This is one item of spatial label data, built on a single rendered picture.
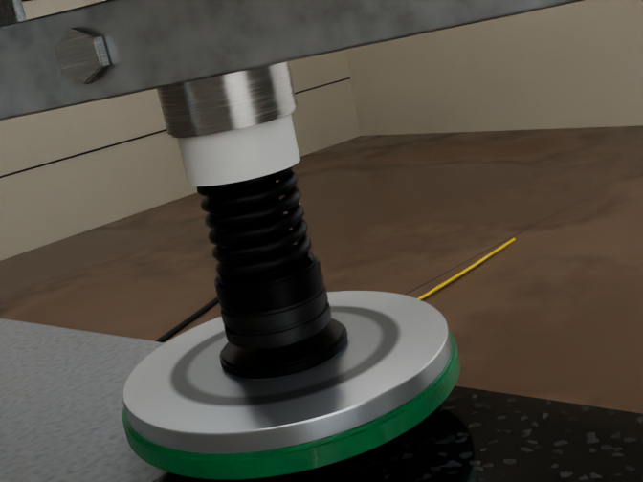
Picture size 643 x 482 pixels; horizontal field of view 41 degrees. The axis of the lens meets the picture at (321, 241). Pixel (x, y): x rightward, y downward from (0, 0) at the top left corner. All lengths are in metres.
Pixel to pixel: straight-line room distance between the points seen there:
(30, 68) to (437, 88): 6.25
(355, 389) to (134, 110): 5.63
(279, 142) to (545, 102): 5.68
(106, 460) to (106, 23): 0.29
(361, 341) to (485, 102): 5.93
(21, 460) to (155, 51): 0.32
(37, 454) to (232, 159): 0.28
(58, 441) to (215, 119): 0.29
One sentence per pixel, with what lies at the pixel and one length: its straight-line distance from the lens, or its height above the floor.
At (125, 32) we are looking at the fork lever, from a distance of 0.48.
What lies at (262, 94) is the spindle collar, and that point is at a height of 1.06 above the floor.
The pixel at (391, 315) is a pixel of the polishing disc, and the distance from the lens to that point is 0.59.
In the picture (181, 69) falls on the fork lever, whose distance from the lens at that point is 0.47.
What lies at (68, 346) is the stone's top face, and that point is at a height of 0.84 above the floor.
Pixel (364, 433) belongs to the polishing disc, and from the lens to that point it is 0.48.
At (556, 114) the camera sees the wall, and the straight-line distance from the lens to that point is 6.14.
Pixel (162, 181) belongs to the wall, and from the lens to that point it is 6.17.
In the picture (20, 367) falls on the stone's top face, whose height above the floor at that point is 0.84.
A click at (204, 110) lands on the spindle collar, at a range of 0.49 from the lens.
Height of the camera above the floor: 1.10
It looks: 15 degrees down
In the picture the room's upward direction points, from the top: 12 degrees counter-clockwise
